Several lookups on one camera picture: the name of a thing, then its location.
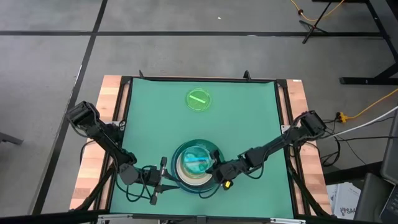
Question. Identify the black table border rail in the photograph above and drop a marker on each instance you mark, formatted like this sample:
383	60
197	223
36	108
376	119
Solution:
202	79

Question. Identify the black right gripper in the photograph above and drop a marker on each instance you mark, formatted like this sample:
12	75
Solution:
230	169

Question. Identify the white printed cardboard box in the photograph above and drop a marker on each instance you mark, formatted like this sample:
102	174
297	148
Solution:
345	199

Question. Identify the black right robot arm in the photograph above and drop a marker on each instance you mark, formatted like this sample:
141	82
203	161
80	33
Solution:
280	143

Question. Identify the black rig frame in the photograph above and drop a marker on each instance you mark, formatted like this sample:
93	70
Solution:
62	217

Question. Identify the large teal bowl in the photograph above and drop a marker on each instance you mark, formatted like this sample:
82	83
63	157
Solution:
186	143

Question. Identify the black desk leg frame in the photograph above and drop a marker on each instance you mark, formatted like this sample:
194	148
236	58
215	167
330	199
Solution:
379	34

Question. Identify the black tripod stand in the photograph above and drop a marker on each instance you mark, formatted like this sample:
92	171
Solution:
314	26

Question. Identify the white round plate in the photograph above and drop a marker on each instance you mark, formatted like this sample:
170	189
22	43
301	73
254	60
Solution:
183	178

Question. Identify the grey floor stand foot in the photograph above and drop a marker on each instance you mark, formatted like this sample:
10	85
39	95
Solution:
11	139

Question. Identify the dark grey case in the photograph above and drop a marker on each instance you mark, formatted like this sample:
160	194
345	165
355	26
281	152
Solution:
370	199

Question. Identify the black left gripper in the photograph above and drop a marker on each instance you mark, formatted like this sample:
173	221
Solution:
152	177

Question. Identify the green table mat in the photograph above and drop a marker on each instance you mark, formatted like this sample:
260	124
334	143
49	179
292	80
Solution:
186	127

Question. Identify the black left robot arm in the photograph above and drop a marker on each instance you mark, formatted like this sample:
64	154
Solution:
105	140

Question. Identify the green transparent plastic plate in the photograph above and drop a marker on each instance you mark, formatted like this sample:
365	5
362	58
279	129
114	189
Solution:
198	99

